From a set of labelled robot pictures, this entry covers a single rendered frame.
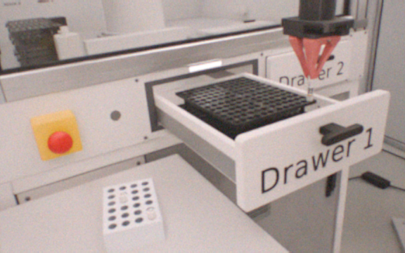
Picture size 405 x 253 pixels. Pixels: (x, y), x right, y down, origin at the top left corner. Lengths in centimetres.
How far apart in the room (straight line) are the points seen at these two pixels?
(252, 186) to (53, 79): 40
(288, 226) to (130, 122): 69
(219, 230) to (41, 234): 28
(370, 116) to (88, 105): 49
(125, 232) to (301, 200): 77
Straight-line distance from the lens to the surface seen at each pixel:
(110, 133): 71
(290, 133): 46
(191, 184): 64
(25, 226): 65
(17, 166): 70
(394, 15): 244
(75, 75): 66
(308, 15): 57
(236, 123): 54
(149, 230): 51
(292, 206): 115
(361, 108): 56
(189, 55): 73
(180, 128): 62
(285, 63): 87
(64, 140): 61
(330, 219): 135
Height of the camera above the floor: 111
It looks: 23 degrees down
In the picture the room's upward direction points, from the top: 5 degrees counter-clockwise
